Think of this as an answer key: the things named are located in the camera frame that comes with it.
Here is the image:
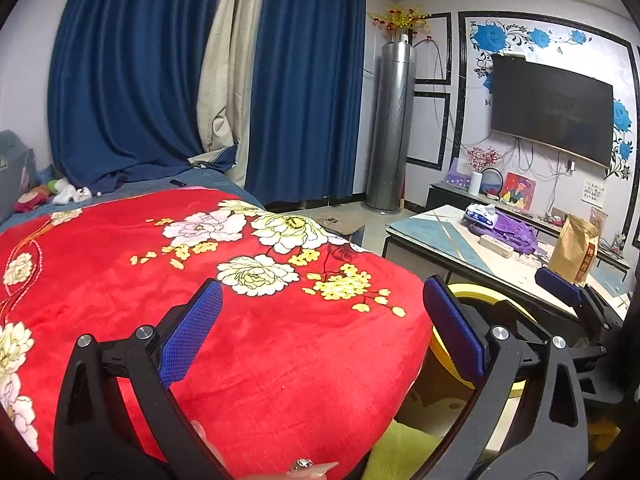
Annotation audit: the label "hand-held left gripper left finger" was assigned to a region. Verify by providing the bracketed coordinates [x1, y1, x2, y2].
[54, 279, 236, 480]

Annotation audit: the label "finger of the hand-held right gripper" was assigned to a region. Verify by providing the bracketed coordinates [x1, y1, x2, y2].
[534, 266, 627, 334]

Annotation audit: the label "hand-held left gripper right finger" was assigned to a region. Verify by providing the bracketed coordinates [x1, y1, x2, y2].
[422, 275, 591, 480]

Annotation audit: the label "person's left hand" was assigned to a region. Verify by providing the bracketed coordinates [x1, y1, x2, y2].
[191, 420, 341, 480]

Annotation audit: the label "brown paper bag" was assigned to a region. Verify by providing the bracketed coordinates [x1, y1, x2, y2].
[547, 214, 600, 285]

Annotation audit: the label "purple bag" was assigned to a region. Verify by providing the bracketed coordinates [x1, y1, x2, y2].
[470, 210, 540, 256]

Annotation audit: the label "white power strip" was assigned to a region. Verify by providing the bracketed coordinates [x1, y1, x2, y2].
[479, 235, 515, 258]

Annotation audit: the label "red floral blanket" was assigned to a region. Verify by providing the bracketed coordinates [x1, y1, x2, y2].
[0, 187, 435, 472]

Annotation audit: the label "white paper note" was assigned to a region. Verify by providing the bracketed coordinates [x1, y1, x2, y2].
[582, 180, 607, 206]

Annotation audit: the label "colourful framed picture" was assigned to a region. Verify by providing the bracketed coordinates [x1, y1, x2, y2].
[500, 172, 537, 207]

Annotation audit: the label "tissue packet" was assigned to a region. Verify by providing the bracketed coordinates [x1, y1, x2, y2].
[462, 203, 497, 228]

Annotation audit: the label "round table ornament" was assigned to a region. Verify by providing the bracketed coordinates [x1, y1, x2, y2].
[482, 170, 506, 198]

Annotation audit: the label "black television cabinet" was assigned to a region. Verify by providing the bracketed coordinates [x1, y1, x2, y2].
[427, 182, 632, 271]

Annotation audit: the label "person's green clothing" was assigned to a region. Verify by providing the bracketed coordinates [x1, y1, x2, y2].
[360, 420, 446, 480]

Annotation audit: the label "purple box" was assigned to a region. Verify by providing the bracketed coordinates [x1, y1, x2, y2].
[446, 157, 471, 190]

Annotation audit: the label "blue bedsheet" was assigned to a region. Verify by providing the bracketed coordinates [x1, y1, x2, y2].
[0, 177, 266, 236]

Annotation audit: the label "white plush toy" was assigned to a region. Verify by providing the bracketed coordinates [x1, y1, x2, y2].
[52, 180, 93, 206]

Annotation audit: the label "red plush toy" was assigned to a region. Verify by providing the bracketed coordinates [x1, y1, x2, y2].
[14, 191, 51, 213]

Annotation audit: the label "grey tower air conditioner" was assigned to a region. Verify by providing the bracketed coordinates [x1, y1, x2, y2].
[364, 40, 417, 214]

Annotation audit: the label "grey patterned sofa cushion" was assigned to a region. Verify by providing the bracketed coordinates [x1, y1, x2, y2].
[0, 130, 36, 221]

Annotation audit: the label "wide blue curtain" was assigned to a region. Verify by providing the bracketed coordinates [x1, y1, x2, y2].
[47, 0, 240, 196]

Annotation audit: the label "narrow blue curtain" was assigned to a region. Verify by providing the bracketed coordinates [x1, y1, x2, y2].
[245, 0, 368, 206]

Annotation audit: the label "beige curtain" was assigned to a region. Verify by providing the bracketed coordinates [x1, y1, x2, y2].
[196, 0, 273, 168]

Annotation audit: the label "yellow and red artificial flowers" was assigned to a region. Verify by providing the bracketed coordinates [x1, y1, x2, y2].
[367, 6, 432, 37]

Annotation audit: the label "black wall television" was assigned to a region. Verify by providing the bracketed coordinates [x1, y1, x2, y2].
[489, 54, 615, 168]

